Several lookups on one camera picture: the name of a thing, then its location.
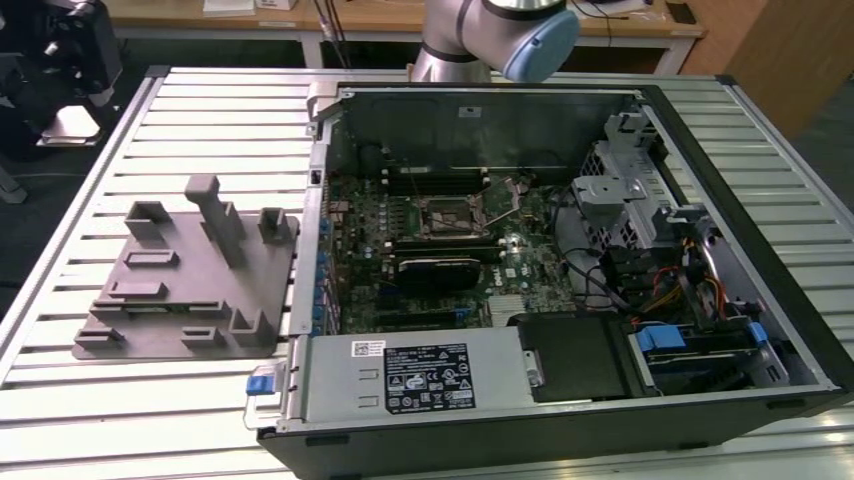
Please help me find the grey furniture foot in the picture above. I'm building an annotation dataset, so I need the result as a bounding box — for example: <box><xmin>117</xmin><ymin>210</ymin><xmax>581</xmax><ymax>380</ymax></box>
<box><xmin>0</xmin><ymin>164</ymin><xmax>29</xmax><ymax>204</ymax></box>

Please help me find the grey plastic parts rack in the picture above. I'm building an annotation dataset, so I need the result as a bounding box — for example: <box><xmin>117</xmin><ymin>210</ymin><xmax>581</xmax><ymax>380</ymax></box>
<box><xmin>70</xmin><ymin>174</ymin><xmax>301</xmax><ymax>361</ymax></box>

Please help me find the black graphics card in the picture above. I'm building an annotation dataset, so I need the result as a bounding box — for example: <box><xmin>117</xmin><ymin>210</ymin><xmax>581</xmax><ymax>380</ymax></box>
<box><xmin>394</xmin><ymin>256</ymin><xmax>483</xmax><ymax>297</ymax></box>

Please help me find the grey power supply unit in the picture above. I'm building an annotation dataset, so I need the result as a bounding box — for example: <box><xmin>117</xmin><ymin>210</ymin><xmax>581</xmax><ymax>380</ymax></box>
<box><xmin>302</xmin><ymin>327</ymin><xmax>539</xmax><ymax>422</ymax></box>

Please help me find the silver chipset heatsink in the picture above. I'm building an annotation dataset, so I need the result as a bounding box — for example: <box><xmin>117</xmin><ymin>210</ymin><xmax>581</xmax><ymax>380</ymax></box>
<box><xmin>488</xmin><ymin>294</ymin><xmax>529</xmax><ymax>326</ymax></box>

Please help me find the silver metal drive cage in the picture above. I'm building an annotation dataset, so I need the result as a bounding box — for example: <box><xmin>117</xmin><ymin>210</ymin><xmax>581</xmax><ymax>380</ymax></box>
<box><xmin>571</xmin><ymin>112</ymin><xmax>679</xmax><ymax>251</ymax></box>

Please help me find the green motherboard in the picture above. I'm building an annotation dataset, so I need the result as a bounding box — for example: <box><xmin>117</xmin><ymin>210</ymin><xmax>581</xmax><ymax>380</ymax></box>
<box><xmin>322</xmin><ymin>169</ymin><xmax>581</xmax><ymax>334</ymax></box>

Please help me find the black plastic shroud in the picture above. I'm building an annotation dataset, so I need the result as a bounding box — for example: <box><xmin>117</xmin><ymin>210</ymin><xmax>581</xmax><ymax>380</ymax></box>
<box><xmin>516</xmin><ymin>312</ymin><xmax>632</xmax><ymax>404</ymax></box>

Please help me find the black open PC case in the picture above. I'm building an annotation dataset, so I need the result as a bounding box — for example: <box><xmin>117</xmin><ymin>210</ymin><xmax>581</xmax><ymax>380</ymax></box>
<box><xmin>242</xmin><ymin>74</ymin><xmax>854</xmax><ymax>480</ymax></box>

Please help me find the hard disk in blue carrier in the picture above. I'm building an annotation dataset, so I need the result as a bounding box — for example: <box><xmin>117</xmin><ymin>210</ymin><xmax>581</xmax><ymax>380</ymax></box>
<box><xmin>629</xmin><ymin>323</ymin><xmax>761</xmax><ymax>389</ymax></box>

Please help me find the brown wooden cabinet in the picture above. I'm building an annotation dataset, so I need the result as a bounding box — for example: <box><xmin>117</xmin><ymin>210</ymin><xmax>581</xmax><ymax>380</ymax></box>
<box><xmin>679</xmin><ymin>0</ymin><xmax>854</xmax><ymax>146</ymax></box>

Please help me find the wooden desk white frame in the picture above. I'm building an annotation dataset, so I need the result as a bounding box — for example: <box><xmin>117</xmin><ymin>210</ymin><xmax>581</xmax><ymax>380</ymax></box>
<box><xmin>298</xmin><ymin>0</ymin><xmax>708</xmax><ymax>76</ymax></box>
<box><xmin>109</xmin><ymin>0</ymin><xmax>325</xmax><ymax>69</ymax></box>

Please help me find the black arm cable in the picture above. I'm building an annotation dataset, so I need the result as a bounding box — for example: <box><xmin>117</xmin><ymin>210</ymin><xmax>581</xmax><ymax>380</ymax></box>
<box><xmin>317</xmin><ymin>0</ymin><xmax>352</xmax><ymax>69</ymax></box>

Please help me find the yellow orange wire bundle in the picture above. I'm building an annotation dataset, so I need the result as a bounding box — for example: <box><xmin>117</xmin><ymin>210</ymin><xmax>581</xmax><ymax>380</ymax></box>
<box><xmin>643</xmin><ymin>264</ymin><xmax>728</xmax><ymax>321</ymax></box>

